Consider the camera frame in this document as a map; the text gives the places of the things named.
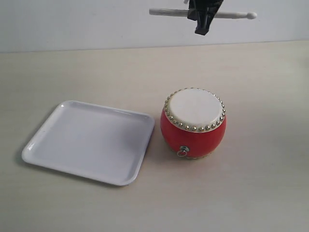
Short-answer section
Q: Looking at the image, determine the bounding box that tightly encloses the wooden drumstick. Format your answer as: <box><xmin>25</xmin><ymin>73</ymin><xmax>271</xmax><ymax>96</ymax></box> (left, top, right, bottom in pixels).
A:
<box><xmin>149</xmin><ymin>8</ymin><xmax>257</xmax><ymax>19</ymax></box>

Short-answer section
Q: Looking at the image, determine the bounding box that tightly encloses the small red drum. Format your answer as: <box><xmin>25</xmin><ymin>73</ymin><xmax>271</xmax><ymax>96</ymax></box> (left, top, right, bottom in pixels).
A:
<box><xmin>160</xmin><ymin>87</ymin><xmax>227</xmax><ymax>159</ymax></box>

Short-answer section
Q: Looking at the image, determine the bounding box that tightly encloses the white plastic tray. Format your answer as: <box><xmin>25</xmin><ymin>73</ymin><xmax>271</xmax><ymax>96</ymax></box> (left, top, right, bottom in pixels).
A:
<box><xmin>22</xmin><ymin>101</ymin><xmax>155</xmax><ymax>186</ymax></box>

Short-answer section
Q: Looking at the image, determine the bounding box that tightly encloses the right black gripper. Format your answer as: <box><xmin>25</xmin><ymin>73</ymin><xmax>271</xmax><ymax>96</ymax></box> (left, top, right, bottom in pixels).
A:
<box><xmin>187</xmin><ymin>0</ymin><xmax>223</xmax><ymax>36</ymax></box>

